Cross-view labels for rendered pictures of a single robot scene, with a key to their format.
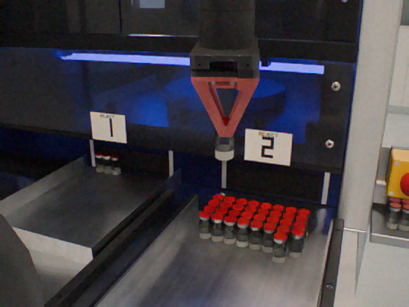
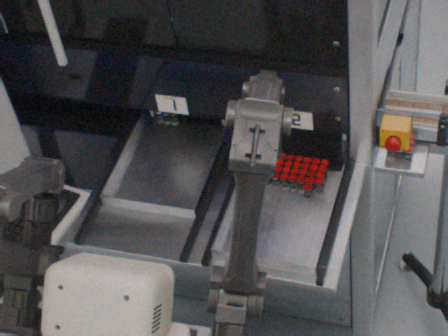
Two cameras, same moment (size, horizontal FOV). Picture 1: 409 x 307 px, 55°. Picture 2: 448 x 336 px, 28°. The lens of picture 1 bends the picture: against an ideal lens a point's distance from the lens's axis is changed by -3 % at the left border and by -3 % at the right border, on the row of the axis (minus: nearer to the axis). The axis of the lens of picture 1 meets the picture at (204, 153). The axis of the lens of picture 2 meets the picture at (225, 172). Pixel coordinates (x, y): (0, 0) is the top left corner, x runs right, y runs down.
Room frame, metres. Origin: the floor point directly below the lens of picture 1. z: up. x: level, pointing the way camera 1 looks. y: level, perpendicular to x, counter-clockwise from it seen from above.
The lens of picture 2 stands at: (-0.97, 0.02, 2.63)
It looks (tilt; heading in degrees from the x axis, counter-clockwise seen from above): 47 degrees down; 2
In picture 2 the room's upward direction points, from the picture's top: 9 degrees counter-clockwise
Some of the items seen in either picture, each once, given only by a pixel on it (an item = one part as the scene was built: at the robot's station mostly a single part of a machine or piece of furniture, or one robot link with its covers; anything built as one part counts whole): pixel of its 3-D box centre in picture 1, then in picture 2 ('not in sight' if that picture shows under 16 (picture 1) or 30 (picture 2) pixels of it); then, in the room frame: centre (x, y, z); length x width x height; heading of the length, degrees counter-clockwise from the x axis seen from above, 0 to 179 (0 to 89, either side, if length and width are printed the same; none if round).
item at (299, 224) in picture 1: (252, 227); (291, 176); (0.60, -0.08, 0.90); 0.18 x 0.02 x 0.05; 68
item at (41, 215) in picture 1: (88, 197); (168, 160); (0.72, 0.23, 0.90); 0.34 x 0.26 x 0.04; 159
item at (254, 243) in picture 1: (249, 234); (288, 182); (0.58, -0.07, 0.90); 0.18 x 0.02 x 0.05; 68
